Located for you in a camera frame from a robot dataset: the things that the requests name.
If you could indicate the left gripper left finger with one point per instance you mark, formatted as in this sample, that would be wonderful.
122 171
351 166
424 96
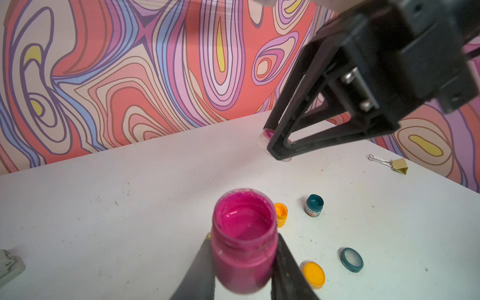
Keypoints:
199 281

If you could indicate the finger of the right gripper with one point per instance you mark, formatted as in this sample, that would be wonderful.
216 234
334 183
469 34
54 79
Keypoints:
316 68

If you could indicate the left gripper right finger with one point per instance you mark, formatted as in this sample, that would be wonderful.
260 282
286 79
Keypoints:
288 282

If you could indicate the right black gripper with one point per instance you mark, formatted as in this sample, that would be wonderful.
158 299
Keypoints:
387 58

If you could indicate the magenta paint jar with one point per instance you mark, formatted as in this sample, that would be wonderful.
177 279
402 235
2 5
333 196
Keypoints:
244 239

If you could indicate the magenta jar lid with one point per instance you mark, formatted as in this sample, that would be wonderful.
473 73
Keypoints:
276 144

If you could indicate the orange jar lid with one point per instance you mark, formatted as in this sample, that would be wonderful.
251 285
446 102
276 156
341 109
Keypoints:
313 274

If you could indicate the teal jar lid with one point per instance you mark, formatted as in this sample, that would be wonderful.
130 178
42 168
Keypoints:
351 260

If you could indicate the orange paint jar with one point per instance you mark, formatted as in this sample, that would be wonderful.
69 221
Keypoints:
281 214

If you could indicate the teal paint jar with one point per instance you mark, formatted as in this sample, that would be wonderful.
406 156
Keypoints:
314 205

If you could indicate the gold binder clip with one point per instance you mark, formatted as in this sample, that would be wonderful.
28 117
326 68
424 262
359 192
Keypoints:
397 165

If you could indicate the grey stapler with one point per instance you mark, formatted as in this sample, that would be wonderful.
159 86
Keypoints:
11 267

